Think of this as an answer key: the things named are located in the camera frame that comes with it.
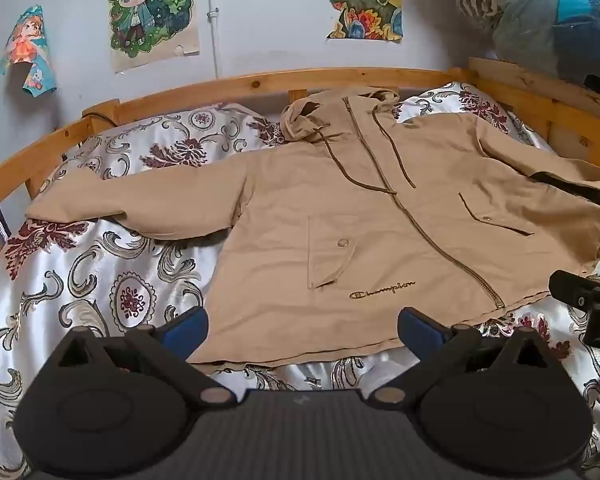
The white wall pipe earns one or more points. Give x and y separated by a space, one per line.
214 25

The blond cartoon figure poster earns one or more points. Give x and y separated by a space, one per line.
150 15

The curled cartoon girl poster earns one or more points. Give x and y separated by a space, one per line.
30 50

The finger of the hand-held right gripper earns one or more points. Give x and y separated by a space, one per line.
575 287

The tan hooded jacket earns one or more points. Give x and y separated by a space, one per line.
330 185

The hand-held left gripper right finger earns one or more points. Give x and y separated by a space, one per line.
422 335

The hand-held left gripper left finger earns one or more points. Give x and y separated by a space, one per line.
182 332

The white floral bedspread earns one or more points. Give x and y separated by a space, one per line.
105 260

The plastic bag of clothes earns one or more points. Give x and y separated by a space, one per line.
545 15

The wooden bed frame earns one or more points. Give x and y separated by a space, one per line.
250 82

